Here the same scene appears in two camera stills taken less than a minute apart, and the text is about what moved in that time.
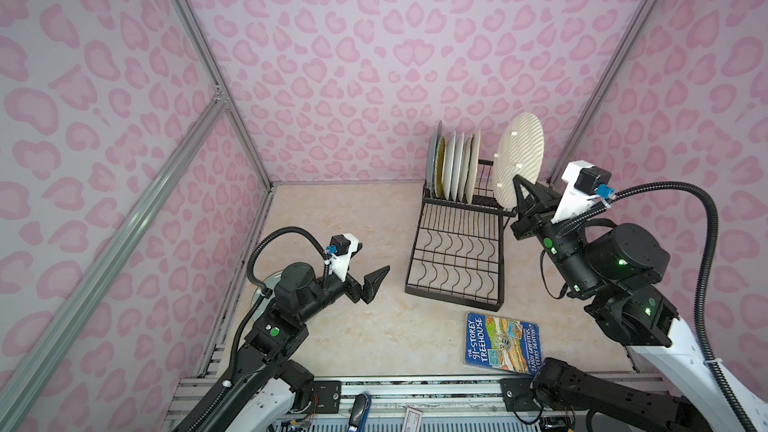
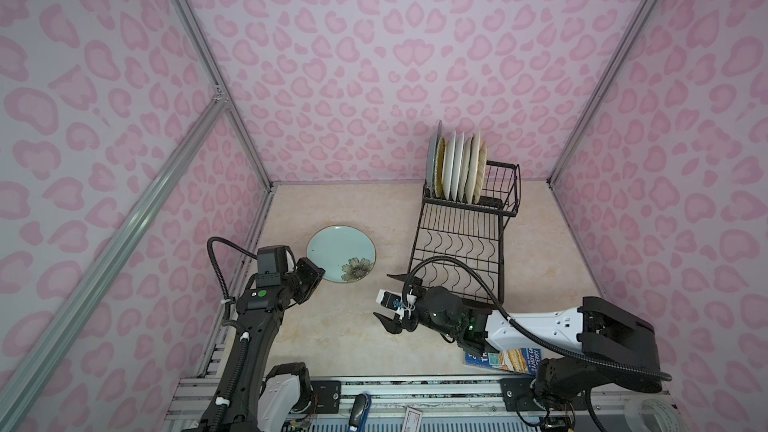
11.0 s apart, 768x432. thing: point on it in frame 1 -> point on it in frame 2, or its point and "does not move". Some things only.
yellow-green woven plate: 440,166 does not move
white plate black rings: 448,161 does not move
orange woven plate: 518,150 -> 481,170
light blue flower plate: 270,283 -> 345,253
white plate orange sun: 457,165 does not move
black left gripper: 368,289 -> 313,273
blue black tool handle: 359,412 does not move
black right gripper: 536,213 -> 396,325
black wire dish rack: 458,251 does not move
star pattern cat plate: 472,166 does not move
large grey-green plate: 430,157 does not move
